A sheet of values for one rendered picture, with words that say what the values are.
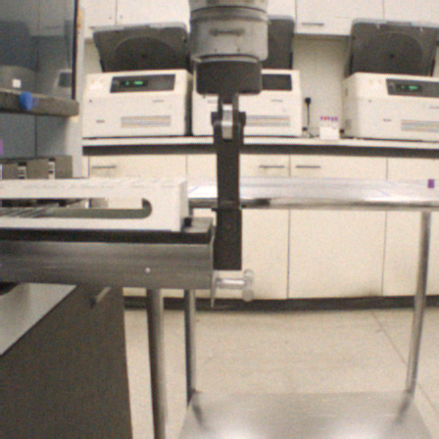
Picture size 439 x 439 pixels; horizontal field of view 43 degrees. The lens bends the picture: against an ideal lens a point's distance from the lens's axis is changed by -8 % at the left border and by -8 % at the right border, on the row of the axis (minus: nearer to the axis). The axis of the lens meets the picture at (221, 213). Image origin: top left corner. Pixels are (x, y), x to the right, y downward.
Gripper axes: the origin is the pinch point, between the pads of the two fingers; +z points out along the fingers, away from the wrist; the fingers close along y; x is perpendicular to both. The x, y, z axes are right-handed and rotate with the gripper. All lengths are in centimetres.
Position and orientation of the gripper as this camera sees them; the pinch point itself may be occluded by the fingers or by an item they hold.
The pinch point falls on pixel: (228, 239)
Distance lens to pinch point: 68.0
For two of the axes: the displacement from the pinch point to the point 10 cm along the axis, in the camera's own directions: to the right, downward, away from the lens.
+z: 0.0, 9.9, 1.3
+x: 10.0, 0.0, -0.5
